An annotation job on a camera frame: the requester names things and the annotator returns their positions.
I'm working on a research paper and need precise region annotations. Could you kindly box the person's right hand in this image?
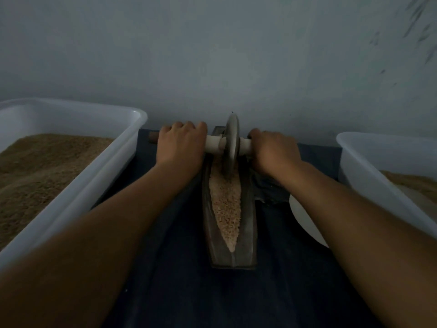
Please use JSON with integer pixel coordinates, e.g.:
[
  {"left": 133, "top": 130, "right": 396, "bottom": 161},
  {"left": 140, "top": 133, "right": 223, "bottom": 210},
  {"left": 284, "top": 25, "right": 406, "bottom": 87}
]
[{"left": 248, "top": 129, "right": 303, "bottom": 182}]

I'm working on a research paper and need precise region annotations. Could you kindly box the person's left hand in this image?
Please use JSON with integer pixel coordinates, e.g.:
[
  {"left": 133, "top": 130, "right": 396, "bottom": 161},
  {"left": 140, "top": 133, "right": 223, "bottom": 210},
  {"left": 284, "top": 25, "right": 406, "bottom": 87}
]
[{"left": 156, "top": 121, "right": 208, "bottom": 171}]

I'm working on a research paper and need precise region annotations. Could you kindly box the metal grinding wheel with handle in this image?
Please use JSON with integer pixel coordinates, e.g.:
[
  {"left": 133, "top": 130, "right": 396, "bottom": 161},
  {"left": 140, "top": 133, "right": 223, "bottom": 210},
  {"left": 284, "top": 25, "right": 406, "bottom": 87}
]
[{"left": 149, "top": 112, "right": 255, "bottom": 178}]

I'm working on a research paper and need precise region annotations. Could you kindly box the boat-shaped metal grinding trough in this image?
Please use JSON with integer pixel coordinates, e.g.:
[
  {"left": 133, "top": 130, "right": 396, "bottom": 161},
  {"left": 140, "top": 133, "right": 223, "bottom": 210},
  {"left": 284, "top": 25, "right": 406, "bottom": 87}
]
[{"left": 201, "top": 126, "right": 258, "bottom": 270}]

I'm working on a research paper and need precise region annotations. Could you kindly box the large brown grain heap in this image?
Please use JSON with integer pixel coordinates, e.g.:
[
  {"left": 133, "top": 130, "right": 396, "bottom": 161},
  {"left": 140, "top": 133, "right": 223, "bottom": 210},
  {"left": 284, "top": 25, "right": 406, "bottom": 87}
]
[
  {"left": 0, "top": 133, "right": 115, "bottom": 249},
  {"left": 381, "top": 170, "right": 437, "bottom": 205}
]

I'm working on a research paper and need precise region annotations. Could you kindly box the person's left forearm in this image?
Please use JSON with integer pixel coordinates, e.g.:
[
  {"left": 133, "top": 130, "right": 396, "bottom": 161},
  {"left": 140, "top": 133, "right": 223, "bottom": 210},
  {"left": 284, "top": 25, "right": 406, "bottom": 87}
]
[{"left": 0, "top": 164, "right": 195, "bottom": 328}]

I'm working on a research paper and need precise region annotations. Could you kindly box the person's right forearm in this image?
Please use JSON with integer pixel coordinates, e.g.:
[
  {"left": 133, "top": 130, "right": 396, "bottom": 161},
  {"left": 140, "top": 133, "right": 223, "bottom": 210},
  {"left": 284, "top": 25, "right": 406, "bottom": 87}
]
[{"left": 276, "top": 164, "right": 437, "bottom": 328}]

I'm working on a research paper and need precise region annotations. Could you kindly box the white round plate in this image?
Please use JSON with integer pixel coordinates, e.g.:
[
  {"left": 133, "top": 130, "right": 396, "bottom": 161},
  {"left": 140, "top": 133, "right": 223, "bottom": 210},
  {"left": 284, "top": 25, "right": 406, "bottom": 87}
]
[{"left": 289, "top": 194, "right": 329, "bottom": 248}]

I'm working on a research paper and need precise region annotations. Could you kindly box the white plastic tub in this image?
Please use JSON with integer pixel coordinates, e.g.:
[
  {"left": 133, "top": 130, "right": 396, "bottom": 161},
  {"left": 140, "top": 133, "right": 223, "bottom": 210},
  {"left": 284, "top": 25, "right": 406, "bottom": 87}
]
[
  {"left": 336, "top": 132, "right": 437, "bottom": 238},
  {"left": 0, "top": 98, "right": 148, "bottom": 267}
]

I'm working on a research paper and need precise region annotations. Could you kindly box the dark blue table cloth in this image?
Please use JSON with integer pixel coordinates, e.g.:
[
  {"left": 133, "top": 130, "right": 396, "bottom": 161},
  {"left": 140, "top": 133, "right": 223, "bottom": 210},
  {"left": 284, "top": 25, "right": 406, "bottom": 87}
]
[{"left": 102, "top": 128, "right": 383, "bottom": 328}]

